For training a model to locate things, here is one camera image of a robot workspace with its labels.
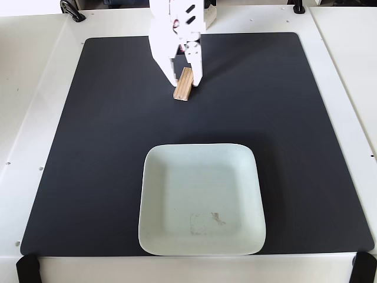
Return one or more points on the black table clamp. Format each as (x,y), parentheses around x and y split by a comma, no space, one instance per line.
(298,7)
(72,11)

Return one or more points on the pale green square plate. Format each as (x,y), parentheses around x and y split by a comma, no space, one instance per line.
(200,200)

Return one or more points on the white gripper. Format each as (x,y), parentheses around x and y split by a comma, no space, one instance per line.
(164,48)

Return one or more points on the grooved wooden block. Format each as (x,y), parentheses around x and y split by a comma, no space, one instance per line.
(183,88)

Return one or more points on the black rubber mat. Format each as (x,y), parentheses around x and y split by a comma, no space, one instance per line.
(103,147)

